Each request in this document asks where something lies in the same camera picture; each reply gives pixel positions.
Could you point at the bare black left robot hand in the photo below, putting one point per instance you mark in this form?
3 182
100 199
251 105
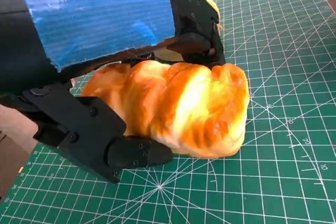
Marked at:
92 11

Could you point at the round toy bread bun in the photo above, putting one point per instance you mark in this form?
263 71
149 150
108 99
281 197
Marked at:
211 3

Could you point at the rectangular braided toy bread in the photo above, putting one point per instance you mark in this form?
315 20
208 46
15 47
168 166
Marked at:
183 108

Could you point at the green cutting mat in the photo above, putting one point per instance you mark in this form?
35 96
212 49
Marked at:
275 155

